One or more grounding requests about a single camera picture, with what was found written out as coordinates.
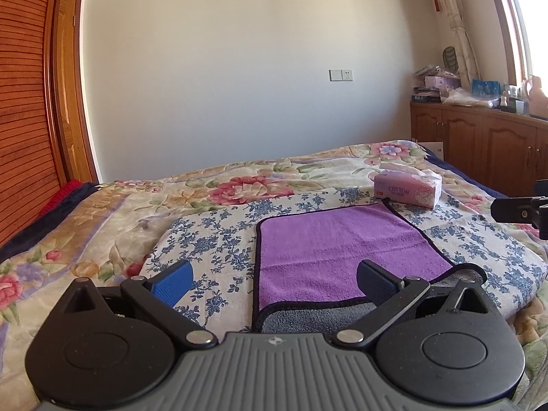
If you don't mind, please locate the wooden room door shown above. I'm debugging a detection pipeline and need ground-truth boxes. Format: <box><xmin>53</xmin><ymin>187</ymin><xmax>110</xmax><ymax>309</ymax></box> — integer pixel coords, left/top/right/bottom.
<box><xmin>52</xmin><ymin>0</ymin><xmax>98</xmax><ymax>183</ymax></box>

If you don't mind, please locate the blue packet on cabinet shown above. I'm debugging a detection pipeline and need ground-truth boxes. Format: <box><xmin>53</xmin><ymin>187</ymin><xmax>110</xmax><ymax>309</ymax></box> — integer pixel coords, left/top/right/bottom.
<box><xmin>471</xmin><ymin>79</ymin><xmax>501</xmax><ymax>98</ymax></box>

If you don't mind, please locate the wooden slatted wardrobe door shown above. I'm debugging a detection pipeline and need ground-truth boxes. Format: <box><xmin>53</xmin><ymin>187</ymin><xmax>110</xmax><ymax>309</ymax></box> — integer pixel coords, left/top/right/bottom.
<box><xmin>1</xmin><ymin>0</ymin><xmax>67</xmax><ymax>242</ymax></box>

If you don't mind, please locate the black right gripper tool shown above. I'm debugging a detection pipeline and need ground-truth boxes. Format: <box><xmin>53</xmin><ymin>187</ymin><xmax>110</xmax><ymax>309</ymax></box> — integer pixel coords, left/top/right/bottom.
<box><xmin>490</xmin><ymin>179</ymin><xmax>548</xmax><ymax>240</ymax></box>

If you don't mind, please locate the pink box on cabinet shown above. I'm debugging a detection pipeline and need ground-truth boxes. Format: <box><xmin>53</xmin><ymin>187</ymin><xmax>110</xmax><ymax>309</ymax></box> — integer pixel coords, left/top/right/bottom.
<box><xmin>424</xmin><ymin>75</ymin><xmax>461</xmax><ymax>93</ymax></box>

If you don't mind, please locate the pink detergent jug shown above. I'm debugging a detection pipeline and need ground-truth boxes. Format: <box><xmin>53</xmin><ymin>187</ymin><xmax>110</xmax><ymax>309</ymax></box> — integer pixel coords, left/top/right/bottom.
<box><xmin>527</xmin><ymin>75</ymin><xmax>548</xmax><ymax>120</ymax></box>

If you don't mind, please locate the pink cotton tissue pack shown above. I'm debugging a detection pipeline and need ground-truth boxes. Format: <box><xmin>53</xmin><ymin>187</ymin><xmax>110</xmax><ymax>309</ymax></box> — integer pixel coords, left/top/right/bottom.
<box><xmin>373</xmin><ymin>162</ymin><xmax>442</xmax><ymax>210</ymax></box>

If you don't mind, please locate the patterned beige curtain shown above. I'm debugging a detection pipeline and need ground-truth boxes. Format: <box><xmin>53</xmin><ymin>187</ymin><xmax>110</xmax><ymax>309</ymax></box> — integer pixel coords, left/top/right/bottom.
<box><xmin>439</xmin><ymin>0</ymin><xmax>480</xmax><ymax>89</ymax></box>

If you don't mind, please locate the clear plastic bag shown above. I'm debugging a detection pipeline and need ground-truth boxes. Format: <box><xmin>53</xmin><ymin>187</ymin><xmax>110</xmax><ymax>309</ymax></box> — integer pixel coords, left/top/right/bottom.
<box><xmin>441</xmin><ymin>88</ymin><xmax>500</xmax><ymax>109</ymax></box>

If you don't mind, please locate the red folded blanket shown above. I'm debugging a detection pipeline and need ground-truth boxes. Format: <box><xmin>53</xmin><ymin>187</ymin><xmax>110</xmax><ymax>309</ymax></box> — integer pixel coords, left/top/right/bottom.
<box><xmin>38</xmin><ymin>179</ymin><xmax>83</xmax><ymax>218</ymax></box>

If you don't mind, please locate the blue floral white cloth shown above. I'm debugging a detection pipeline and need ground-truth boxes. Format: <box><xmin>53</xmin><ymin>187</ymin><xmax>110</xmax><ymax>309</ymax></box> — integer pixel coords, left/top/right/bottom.
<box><xmin>141</xmin><ymin>187</ymin><xmax>547</xmax><ymax>335</ymax></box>

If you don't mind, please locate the dark navy bed sheet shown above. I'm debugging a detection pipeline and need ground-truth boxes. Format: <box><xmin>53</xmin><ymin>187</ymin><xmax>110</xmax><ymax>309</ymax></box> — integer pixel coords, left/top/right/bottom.
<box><xmin>1</xmin><ymin>182</ymin><xmax>98</xmax><ymax>262</ymax></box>

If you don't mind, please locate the floral pink bed quilt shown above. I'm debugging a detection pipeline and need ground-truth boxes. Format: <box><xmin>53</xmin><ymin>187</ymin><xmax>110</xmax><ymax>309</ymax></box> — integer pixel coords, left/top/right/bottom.
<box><xmin>1</xmin><ymin>140</ymin><xmax>547</xmax><ymax>410</ymax></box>

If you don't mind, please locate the purple grey microfibre towel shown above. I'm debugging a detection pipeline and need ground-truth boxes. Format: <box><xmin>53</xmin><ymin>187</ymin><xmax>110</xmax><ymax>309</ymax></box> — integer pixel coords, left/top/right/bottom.
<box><xmin>252</xmin><ymin>201</ymin><xmax>487</xmax><ymax>336</ymax></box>

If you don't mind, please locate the brown wooden cabinet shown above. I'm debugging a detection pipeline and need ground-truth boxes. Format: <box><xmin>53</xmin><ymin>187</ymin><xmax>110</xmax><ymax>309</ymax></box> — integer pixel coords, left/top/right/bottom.
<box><xmin>410</xmin><ymin>102</ymin><xmax>547</xmax><ymax>197</ymax></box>

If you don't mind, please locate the stack of books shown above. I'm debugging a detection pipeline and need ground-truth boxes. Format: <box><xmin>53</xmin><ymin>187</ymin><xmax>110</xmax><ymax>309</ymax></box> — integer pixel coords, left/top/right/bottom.
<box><xmin>411</xmin><ymin>86</ymin><xmax>441</xmax><ymax>103</ymax></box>

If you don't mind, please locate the white wall socket plate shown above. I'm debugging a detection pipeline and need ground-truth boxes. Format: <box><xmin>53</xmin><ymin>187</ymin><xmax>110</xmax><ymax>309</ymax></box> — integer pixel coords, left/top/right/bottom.
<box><xmin>329</xmin><ymin>70</ymin><xmax>353</xmax><ymax>82</ymax></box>

